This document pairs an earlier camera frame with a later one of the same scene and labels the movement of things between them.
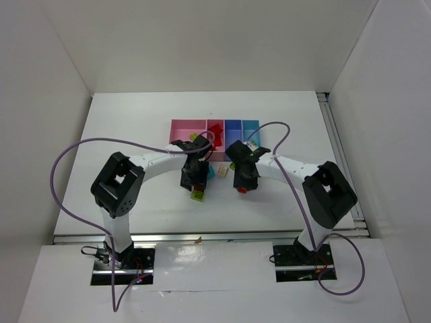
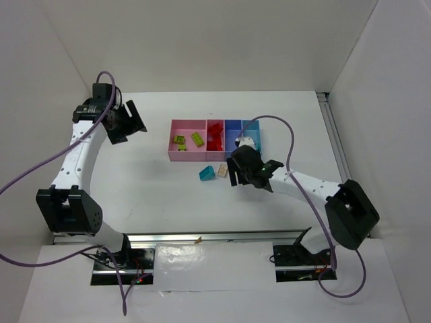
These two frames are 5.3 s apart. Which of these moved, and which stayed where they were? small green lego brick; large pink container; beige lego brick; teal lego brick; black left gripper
Moved: small green lego brick; black left gripper
Stayed: teal lego brick; beige lego brick; large pink container
